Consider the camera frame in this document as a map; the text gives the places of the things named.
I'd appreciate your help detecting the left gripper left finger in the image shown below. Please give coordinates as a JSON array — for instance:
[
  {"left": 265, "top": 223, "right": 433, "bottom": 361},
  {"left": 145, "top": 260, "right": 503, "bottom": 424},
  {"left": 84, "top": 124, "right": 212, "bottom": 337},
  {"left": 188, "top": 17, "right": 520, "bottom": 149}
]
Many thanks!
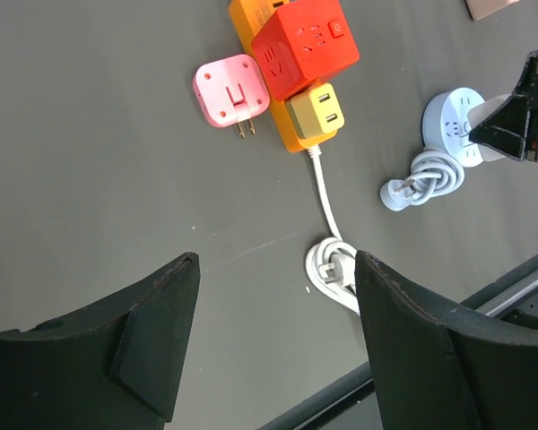
[{"left": 0, "top": 253, "right": 200, "bottom": 429}]

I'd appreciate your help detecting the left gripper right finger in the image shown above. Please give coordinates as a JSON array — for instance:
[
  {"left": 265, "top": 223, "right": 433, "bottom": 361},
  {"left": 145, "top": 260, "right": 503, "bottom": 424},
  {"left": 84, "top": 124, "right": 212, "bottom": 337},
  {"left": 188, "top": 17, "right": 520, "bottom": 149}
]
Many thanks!
[{"left": 355, "top": 251, "right": 538, "bottom": 429}]

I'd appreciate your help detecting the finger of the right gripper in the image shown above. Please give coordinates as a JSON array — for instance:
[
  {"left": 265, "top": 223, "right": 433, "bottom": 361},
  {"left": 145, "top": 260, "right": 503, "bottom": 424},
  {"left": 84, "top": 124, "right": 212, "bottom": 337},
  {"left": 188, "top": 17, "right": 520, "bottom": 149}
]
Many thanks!
[{"left": 494, "top": 82, "right": 527, "bottom": 160}]

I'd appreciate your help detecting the blue round power socket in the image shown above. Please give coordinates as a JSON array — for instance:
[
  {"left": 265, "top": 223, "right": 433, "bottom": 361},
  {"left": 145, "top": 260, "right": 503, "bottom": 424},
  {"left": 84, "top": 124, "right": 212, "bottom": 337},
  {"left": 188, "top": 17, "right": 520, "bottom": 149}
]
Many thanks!
[{"left": 421, "top": 87, "right": 494, "bottom": 168}]

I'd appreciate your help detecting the yellow cube charger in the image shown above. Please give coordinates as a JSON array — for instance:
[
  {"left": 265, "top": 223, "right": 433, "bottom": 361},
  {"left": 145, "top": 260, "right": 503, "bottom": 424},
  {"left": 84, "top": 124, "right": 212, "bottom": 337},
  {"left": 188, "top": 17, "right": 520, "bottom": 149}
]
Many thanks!
[{"left": 285, "top": 83, "right": 345, "bottom": 139}]

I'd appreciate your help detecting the red plug adapter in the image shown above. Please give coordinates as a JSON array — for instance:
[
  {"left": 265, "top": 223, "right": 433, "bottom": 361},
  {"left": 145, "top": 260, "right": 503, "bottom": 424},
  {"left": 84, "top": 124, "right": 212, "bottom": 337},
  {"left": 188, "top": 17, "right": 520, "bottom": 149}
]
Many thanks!
[{"left": 252, "top": 1, "right": 360, "bottom": 101}]

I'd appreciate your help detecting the orange power strip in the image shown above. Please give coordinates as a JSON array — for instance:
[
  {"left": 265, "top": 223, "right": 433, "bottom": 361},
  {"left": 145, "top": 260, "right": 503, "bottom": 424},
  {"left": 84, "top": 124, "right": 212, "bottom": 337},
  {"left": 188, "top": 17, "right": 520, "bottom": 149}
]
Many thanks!
[{"left": 228, "top": 0, "right": 337, "bottom": 153}]

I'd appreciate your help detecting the white usb charger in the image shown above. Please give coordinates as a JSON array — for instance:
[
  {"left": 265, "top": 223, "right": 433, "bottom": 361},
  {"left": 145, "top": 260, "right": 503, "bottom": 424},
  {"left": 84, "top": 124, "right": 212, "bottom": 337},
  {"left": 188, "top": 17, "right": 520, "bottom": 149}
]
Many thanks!
[{"left": 467, "top": 93, "right": 511, "bottom": 162}]

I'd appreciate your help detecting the pink square adapter plug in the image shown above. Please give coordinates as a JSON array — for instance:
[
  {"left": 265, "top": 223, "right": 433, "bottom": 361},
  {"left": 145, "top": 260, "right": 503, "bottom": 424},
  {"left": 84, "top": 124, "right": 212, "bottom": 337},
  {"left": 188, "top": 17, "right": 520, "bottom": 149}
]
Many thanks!
[{"left": 192, "top": 54, "right": 271, "bottom": 137}]

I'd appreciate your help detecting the pink cube adapter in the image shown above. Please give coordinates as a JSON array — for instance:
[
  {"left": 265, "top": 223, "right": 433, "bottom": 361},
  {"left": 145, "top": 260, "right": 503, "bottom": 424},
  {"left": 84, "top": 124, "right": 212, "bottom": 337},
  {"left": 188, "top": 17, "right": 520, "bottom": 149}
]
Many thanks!
[{"left": 465, "top": 0, "right": 519, "bottom": 21}]

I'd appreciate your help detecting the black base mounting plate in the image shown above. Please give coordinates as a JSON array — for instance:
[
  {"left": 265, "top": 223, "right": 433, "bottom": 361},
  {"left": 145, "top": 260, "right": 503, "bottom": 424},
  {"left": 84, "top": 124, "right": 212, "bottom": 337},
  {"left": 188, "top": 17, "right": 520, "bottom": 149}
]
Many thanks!
[{"left": 501, "top": 287, "right": 538, "bottom": 331}]

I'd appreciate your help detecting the blue socket grey cord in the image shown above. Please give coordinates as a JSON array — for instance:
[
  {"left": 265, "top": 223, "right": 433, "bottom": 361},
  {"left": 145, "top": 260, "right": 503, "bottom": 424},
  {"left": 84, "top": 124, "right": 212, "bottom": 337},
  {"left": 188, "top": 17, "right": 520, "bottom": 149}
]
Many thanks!
[{"left": 378, "top": 147, "right": 466, "bottom": 212}]

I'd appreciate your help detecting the white cord with plug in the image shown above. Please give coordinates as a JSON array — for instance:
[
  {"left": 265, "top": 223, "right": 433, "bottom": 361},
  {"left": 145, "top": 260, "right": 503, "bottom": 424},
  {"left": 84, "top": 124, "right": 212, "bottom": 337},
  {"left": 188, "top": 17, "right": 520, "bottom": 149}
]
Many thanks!
[{"left": 304, "top": 142, "right": 362, "bottom": 317}]

